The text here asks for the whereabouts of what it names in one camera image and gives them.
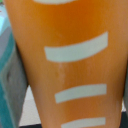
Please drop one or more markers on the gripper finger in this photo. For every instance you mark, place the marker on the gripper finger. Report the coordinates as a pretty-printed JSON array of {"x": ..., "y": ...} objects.
[{"x": 13, "y": 82}]

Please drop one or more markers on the toy bread loaf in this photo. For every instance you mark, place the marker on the toy bread loaf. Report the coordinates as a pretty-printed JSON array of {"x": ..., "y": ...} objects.
[{"x": 75, "y": 53}]

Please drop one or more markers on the beige woven placemat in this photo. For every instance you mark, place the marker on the beige woven placemat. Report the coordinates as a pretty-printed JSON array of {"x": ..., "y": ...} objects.
[{"x": 29, "y": 114}]

